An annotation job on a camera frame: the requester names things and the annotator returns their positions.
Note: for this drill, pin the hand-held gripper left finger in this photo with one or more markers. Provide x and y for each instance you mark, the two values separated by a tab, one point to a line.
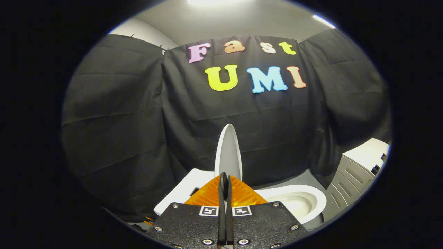
193	224

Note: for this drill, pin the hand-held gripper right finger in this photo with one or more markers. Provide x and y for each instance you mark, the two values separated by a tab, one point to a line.
259	224

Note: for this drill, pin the white toilet lid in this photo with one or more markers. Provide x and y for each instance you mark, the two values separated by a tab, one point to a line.
228	152

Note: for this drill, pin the white toilet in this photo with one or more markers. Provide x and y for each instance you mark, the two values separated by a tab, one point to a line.
297	200

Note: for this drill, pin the black backdrop cloth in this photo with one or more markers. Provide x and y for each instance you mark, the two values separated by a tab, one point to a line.
138	121

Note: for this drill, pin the grey white cabinet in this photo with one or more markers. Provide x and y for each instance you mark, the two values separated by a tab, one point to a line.
360	162

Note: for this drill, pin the small ceiling light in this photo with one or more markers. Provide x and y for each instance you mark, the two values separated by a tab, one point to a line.
323	20

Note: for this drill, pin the large ceiling light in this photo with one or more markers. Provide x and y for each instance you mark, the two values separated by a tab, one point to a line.
214	1

